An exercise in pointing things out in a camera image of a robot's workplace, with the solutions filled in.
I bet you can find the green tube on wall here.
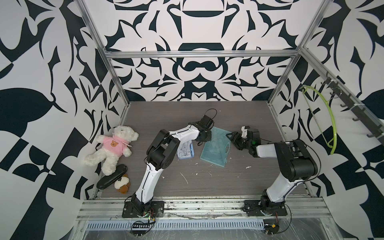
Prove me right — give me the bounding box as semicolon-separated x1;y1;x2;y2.
300;85;338;155

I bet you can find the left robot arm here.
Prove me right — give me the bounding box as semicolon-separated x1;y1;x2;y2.
131;115;214;215

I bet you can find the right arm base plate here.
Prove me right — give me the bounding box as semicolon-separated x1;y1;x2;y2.
242;200;288;217

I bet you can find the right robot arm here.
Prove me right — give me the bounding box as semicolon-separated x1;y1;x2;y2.
226;126;319;213

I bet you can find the blue geometry set case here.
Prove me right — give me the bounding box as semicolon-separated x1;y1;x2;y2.
177;141;195;160

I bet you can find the black hook rack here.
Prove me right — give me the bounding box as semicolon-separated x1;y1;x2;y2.
322;72;384;145

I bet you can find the black yellow connector right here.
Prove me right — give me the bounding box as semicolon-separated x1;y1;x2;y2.
264;222;280;236

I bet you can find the white teddy bear pink shirt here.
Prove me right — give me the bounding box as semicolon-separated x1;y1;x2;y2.
84;126;139;176

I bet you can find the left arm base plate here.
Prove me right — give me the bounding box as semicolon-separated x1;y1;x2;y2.
122;201;165;218

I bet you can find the black glasses case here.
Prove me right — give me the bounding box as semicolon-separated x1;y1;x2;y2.
96;164;128;190

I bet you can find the aluminium frame rail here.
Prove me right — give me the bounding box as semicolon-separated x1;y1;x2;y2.
76;195;332;221

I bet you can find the black connector left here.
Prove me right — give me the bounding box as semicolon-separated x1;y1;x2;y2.
131;221;156;236

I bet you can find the small brown white plush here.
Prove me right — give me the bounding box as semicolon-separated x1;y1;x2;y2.
114;174;131;194

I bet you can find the teal ruler set case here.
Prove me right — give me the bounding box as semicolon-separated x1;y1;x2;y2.
200;127;231;168

